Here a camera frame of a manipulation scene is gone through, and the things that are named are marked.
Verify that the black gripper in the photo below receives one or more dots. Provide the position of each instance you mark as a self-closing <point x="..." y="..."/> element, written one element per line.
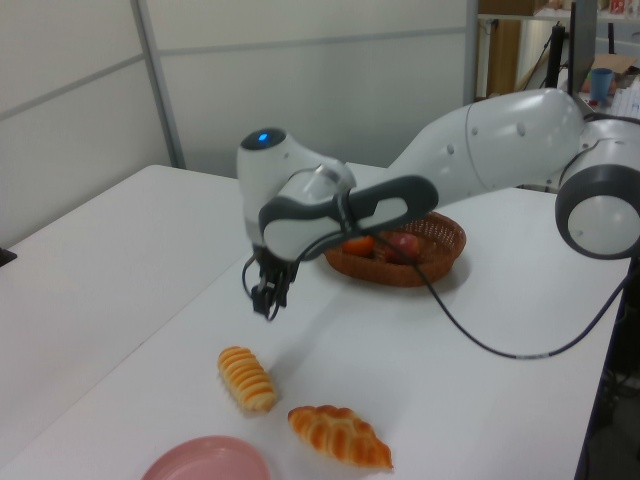
<point x="275" y="270"/>

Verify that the ridged striped toy bread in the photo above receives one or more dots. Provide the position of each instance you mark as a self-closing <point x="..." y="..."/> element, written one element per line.
<point x="247" y="380"/>

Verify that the orange toy mandarin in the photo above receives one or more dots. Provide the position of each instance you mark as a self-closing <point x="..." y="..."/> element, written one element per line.
<point x="360" y="246"/>

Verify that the red toy apple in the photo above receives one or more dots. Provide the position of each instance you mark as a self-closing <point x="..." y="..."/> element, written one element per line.
<point x="402" y="242"/>

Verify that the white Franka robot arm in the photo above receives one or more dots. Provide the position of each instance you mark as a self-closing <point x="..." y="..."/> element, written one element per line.
<point x="500" y="140"/>

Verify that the brown woven basket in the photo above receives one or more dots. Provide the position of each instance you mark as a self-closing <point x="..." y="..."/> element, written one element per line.
<point x="400" y="276"/>

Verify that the braided toy bread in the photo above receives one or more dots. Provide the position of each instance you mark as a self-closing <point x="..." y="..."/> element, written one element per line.
<point x="340" y="435"/>

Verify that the pink plate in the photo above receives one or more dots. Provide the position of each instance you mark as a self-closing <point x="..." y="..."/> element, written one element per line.
<point x="205" y="460"/>

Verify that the brown wooden panel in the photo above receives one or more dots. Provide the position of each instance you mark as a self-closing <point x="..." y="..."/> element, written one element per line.
<point x="502" y="60"/>

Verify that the blue cup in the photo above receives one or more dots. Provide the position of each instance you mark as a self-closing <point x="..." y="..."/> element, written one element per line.
<point x="602" y="85"/>

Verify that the black monitor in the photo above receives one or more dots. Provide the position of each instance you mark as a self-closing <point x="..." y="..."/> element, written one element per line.
<point x="582" y="45"/>

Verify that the white paper stack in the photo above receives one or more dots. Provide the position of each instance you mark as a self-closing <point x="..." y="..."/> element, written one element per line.
<point x="627" y="100"/>

